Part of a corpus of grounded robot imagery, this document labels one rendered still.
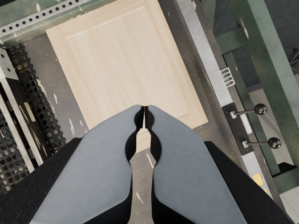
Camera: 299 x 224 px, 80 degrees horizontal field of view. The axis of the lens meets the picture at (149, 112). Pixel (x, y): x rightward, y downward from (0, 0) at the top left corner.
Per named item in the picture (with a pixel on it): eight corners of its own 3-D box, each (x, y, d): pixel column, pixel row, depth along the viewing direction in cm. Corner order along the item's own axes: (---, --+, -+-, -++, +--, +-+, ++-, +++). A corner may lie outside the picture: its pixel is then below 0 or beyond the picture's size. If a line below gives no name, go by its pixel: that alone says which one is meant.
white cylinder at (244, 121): (249, 130, 73) (241, 112, 72) (253, 131, 70) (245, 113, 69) (242, 134, 73) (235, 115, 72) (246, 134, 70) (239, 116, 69)
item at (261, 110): (230, 108, 69) (267, 100, 58) (234, 118, 69) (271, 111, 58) (225, 112, 67) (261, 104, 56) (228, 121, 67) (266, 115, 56)
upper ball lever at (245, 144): (242, 137, 70) (280, 134, 58) (246, 146, 70) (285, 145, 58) (237, 141, 68) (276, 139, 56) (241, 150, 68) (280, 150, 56)
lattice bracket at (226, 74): (224, 68, 72) (228, 66, 69) (231, 85, 72) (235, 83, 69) (216, 72, 72) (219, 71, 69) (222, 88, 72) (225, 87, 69)
